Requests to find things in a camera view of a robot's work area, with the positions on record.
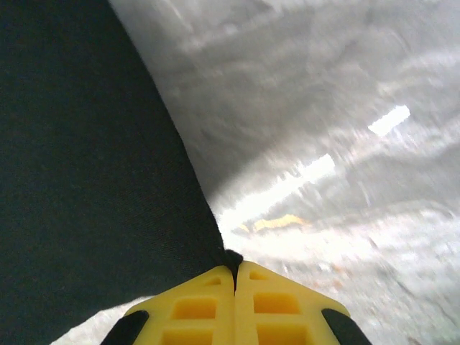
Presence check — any black t-shirt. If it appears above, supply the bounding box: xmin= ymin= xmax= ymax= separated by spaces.
xmin=0 ymin=0 xmax=244 ymax=345

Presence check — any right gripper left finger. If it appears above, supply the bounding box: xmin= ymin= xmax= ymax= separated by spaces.
xmin=103 ymin=264 xmax=237 ymax=345

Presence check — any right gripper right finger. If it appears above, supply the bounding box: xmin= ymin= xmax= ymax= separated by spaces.
xmin=234 ymin=261 xmax=372 ymax=345

